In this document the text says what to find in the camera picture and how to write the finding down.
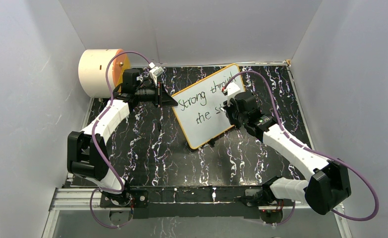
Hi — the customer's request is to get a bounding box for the yellow framed whiteboard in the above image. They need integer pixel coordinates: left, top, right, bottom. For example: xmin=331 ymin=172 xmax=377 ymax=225
xmin=172 ymin=64 xmax=240 ymax=149

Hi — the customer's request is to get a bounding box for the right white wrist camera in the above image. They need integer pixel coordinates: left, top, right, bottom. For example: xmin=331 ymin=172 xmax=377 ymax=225
xmin=222 ymin=82 xmax=241 ymax=101

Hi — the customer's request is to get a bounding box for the cream cylindrical drum orange face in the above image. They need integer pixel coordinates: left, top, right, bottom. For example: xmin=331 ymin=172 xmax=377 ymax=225
xmin=78 ymin=49 xmax=131 ymax=98

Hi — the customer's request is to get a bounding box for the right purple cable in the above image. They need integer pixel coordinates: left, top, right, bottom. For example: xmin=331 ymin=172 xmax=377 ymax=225
xmin=223 ymin=70 xmax=380 ymax=222

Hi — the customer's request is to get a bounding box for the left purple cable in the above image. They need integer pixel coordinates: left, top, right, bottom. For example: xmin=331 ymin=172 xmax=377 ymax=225
xmin=89 ymin=51 xmax=152 ymax=229

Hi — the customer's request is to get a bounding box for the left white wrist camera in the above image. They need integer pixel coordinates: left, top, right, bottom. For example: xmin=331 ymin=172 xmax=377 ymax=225
xmin=149 ymin=62 xmax=164 ymax=79

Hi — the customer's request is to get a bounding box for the aluminium front frame rail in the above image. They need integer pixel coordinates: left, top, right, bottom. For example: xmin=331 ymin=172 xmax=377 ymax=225
xmin=43 ymin=186 xmax=352 ymax=238

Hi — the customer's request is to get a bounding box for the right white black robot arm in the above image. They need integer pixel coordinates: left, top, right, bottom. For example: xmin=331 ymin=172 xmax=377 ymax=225
xmin=222 ymin=90 xmax=351 ymax=215

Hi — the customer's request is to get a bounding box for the purple cable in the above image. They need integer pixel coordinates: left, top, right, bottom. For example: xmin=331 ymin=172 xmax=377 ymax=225
xmin=223 ymin=70 xmax=380 ymax=222
xmin=89 ymin=51 xmax=152 ymax=229

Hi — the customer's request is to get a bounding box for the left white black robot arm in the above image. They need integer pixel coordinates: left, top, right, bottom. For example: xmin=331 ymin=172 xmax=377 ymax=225
xmin=67 ymin=66 xmax=177 ymax=206

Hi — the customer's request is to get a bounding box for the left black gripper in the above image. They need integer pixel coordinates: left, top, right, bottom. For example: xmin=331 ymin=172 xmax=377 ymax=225
xmin=135 ymin=81 xmax=178 ymax=109

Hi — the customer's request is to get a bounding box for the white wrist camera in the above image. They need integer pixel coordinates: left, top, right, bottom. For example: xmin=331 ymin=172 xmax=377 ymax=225
xmin=222 ymin=82 xmax=241 ymax=101
xmin=149 ymin=62 xmax=164 ymax=79

